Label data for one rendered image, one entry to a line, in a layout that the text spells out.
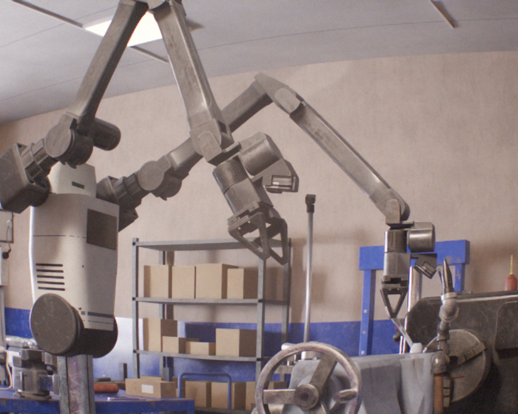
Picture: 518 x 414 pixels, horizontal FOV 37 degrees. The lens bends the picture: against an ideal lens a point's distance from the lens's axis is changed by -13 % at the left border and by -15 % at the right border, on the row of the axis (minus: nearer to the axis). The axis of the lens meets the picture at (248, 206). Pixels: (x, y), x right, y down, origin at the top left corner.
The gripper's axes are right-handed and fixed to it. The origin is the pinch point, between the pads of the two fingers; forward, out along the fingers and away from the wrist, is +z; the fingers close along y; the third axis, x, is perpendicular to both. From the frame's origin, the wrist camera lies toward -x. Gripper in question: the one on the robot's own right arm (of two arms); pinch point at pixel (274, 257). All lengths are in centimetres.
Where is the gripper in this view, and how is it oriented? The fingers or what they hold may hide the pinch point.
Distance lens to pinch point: 159.4
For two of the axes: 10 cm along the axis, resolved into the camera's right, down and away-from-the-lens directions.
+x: -8.1, 5.3, 2.5
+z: 4.4, 8.4, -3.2
